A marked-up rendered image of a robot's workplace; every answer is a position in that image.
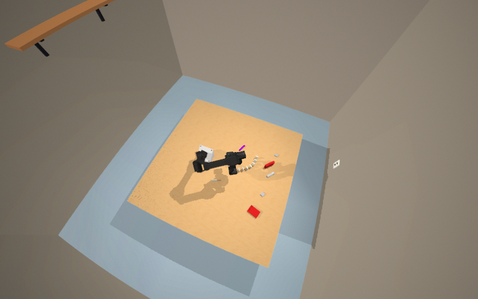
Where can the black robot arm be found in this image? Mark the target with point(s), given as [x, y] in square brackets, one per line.
[231, 159]

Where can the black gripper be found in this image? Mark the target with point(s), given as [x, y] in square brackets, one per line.
[231, 169]

